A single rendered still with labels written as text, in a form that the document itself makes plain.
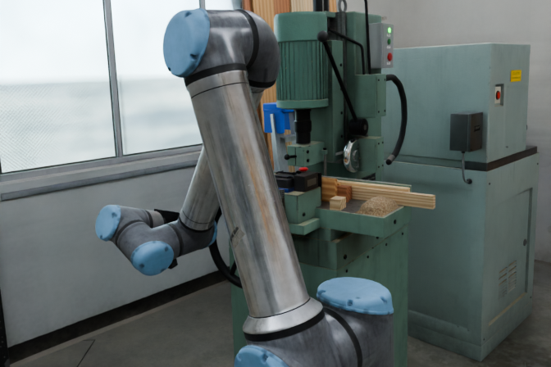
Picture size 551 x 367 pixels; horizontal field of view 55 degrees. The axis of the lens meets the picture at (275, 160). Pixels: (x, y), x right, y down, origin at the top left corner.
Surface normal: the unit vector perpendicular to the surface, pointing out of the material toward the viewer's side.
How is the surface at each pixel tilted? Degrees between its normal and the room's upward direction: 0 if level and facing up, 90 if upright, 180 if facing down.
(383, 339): 88
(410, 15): 90
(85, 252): 90
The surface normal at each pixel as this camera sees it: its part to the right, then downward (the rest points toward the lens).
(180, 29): -0.74, 0.06
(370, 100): -0.58, 0.15
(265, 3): 0.69, 0.04
